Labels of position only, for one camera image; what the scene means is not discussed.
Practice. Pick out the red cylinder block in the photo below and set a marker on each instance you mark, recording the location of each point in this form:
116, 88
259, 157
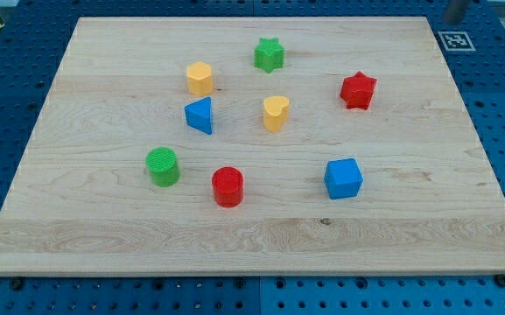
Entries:
228, 183

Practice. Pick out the blue triangle block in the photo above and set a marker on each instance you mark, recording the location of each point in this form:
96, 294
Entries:
199, 115

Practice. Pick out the light wooden board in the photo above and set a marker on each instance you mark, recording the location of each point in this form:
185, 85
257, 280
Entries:
82, 203

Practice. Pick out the red star block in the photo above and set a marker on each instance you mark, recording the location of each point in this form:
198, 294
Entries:
357, 91

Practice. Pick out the green star block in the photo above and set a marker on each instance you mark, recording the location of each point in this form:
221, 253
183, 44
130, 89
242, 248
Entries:
269, 54

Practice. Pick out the green cylinder block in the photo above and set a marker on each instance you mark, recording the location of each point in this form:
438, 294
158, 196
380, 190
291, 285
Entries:
162, 165

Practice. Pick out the blue cube block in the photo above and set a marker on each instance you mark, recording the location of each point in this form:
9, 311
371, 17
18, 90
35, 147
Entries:
343, 178

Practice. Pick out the white fiducial marker tag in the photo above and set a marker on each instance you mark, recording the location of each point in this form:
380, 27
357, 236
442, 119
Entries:
456, 41

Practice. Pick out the yellow heart block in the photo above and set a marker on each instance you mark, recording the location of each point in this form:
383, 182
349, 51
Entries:
275, 112

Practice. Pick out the yellow hexagon block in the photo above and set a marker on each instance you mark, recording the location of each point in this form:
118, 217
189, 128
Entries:
200, 79

